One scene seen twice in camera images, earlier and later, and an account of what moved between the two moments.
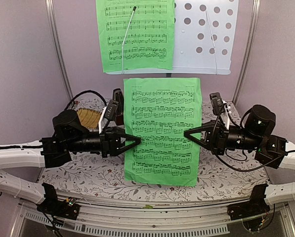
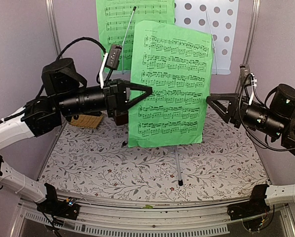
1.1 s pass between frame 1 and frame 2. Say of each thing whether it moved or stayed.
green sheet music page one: stayed
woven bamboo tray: stayed
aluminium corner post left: stayed
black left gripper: moved
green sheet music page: moved
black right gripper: moved
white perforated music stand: stayed
